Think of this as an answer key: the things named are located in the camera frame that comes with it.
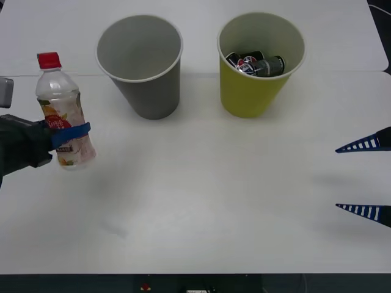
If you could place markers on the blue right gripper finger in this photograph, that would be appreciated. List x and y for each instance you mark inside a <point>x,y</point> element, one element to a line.
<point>383,213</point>
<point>383,140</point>

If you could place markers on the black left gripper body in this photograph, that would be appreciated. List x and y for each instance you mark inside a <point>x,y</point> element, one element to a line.
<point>21,143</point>

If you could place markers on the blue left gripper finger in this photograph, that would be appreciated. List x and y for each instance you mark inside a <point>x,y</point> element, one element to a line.
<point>40,124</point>
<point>70,132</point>

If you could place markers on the clear bottle with red cap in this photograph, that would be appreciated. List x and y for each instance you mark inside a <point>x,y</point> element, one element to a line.
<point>58,88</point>

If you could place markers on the silver-grey and black left arm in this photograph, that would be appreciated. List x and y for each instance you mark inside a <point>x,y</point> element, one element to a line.
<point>6,91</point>

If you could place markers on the grey plastic bin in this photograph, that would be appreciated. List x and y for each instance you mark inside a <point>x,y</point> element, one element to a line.
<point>146,91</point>

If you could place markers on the dark grey can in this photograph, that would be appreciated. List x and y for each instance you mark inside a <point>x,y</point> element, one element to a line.
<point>270,65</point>

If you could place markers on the yellow-green plastic bin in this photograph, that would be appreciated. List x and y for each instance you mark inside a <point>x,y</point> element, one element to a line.
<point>244,97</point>

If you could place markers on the black robot torso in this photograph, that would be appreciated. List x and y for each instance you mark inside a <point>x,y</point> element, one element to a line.
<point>76,284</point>

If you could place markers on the black can with red-blue print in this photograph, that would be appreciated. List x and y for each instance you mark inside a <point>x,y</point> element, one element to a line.
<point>244,62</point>

